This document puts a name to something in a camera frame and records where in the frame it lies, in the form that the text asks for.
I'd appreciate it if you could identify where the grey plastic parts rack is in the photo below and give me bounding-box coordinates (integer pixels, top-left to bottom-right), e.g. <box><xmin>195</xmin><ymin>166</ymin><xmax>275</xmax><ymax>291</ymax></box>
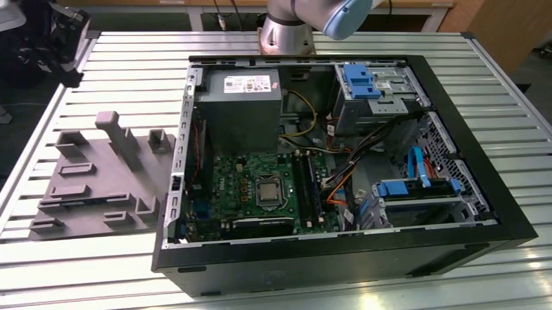
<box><xmin>28</xmin><ymin>110</ymin><xmax>177</xmax><ymax>242</ymax></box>

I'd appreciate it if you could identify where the grey power supply unit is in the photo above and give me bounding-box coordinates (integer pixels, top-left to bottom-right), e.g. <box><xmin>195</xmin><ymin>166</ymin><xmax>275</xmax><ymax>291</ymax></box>
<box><xmin>191</xmin><ymin>68</ymin><xmax>283</xmax><ymax>154</ymax></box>

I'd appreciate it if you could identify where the green motherboard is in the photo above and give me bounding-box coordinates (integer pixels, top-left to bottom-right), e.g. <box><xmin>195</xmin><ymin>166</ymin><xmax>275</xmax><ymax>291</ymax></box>
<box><xmin>179</xmin><ymin>151</ymin><xmax>346</xmax><ymax>242</ymax></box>

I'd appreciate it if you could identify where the silver CPU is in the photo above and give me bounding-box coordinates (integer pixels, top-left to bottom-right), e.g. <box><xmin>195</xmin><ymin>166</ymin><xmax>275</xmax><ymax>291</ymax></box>
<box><xmin>256</xmin><ymin>184</ymin><xmax>280</xmax><ymax>200</ymax></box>

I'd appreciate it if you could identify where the metal socket cover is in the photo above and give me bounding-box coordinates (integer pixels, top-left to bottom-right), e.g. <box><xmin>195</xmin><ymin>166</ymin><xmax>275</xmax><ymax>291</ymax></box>
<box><xmin>252</xmin><ymin>174</ymin><xmax>288</xmax><ymax>210</ymax></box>

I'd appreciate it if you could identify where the black graphics card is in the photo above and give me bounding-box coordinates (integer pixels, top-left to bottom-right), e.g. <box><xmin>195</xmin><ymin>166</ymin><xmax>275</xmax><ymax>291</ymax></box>
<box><xmin>222</xmin><ymin>215</ymin><xmax>298</xmax><ymax>240</ymax></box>

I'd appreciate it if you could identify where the blue plastic drive latch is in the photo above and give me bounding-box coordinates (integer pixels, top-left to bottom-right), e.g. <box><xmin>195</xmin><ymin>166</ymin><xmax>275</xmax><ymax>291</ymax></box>
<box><xmin>343</xmin><ymin>64</ymin><xmax>383</xmax><ymax>100</ymax></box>

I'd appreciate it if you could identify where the metal drive cage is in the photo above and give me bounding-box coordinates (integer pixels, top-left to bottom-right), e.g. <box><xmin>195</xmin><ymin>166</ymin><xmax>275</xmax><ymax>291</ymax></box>
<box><xmin>334</xmin><ymin>63</ymin><xmax>431</xmax><ymax>136</ymax></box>

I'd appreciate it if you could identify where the black open PC case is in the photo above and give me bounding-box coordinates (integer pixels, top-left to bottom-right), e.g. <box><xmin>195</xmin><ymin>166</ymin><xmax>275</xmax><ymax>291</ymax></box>
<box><xmin>149</xmin><ymin>54</ymin><xmax>538</xmax><ymax>297</ymax></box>

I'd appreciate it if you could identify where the hard disk in blue carrier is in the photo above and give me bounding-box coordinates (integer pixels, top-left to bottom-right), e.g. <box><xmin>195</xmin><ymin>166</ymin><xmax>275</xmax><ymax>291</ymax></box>
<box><xmin>373</xmin><ymin>179</ymin><xmax>462</xmax><ymax>198</ymax></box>

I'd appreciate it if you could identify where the wooden cabinet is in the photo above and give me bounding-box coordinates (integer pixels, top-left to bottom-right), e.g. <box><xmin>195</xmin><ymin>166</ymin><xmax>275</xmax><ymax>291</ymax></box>
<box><xmin>437</xmin><ymin>0</ymin><xmax>552</xmax><ymax>77</ymax></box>

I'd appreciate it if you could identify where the yellow wire bundle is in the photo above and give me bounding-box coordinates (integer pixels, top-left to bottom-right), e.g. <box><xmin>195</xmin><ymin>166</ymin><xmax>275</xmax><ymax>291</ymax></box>
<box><xmin>278</xmin><ymin>90</ymin><xmax>318</xmax><ymax>140</ymax></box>

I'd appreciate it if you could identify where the white and black wire bundle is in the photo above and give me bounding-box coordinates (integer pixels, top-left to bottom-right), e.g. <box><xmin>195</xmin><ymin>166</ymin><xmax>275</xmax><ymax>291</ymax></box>
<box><xmin>279</xmin><ymin>134</ymin><xmax>353</xmax><ymax>154</ymax></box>

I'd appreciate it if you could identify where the black cable bundle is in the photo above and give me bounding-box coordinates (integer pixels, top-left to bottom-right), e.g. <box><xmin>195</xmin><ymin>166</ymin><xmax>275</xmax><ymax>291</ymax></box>
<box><xmin>320</xmin><ymin>111</ymin><xmax>427</xmax><ymax>188</ymax></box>

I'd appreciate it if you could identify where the orange red wire bundle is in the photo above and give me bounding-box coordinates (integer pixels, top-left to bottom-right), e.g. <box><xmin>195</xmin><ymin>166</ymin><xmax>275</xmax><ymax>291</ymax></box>
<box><xmin>322</xmin><ymin>112</ymin><xmax>361</xmax><ymax>207</ymax></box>

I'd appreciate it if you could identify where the blue flat data cable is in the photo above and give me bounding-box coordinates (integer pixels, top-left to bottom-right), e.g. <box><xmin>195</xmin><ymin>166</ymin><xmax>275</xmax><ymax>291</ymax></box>
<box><xmin>357</xmin><ymin>197</ymin><xmax>374</xmax><ymax>229</ymax></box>
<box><xmin>407</xmin><ymin>147</ymin><xmax>431</xmax><ymax>188</ymax></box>

